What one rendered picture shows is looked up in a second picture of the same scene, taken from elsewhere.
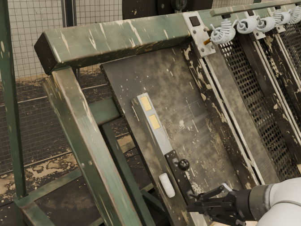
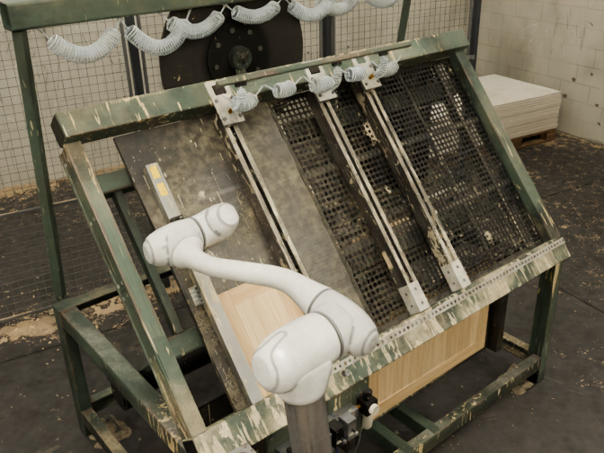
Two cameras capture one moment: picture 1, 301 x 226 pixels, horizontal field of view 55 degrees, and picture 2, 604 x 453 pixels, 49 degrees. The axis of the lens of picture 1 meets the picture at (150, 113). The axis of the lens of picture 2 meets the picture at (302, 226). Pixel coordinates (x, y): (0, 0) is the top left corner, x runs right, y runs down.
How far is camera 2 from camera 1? 1.61 m
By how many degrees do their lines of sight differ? 9
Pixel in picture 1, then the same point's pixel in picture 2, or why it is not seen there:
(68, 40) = (75, 119)
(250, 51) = (318, 116)
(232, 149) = (264, 223)
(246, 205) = not seen: hidden behind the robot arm
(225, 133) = (256, 206)
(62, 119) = (75, 184)
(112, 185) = (111, 236)
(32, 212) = (72, 315)
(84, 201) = not seen: hidden behind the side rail
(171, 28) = (187, 99)
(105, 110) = (117, 179)
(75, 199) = not seen: hidden behind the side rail
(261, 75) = (333, 143)
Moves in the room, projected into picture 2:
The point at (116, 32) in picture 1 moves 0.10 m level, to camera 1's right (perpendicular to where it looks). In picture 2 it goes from (121, 108) to (147, 109)
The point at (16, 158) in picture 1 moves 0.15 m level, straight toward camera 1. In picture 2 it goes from (51, 246) to (53, 261)
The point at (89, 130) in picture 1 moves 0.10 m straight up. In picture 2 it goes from (93, 191) to (87, 164)
